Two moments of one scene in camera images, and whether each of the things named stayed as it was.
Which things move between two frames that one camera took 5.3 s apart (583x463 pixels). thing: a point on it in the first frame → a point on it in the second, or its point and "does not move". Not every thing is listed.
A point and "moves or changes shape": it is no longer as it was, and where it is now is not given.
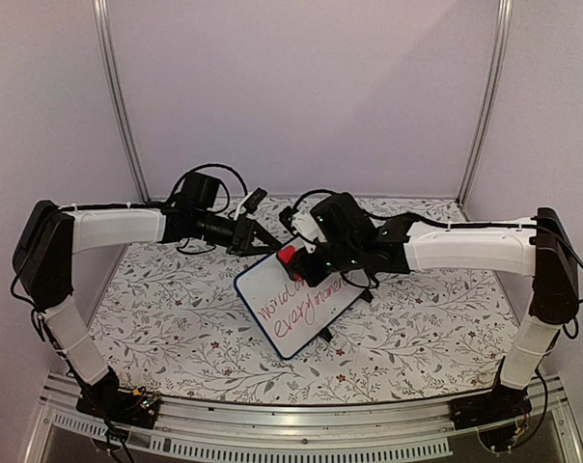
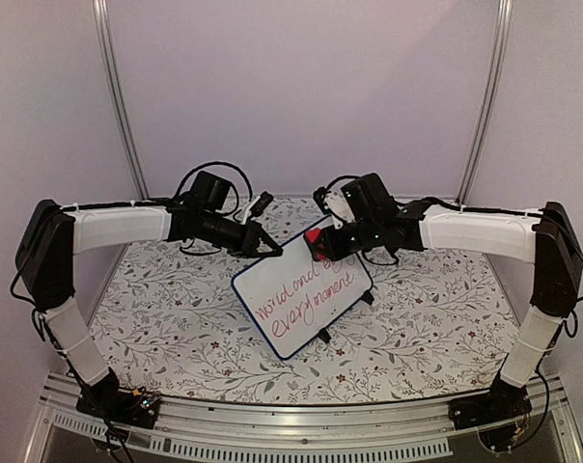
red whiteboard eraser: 287,254 moves or changes shape
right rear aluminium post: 502,33 does not move
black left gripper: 243,236 does not move
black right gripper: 310,275 → 327,240
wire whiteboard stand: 326,335 does not move
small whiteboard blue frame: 289,313 does not move
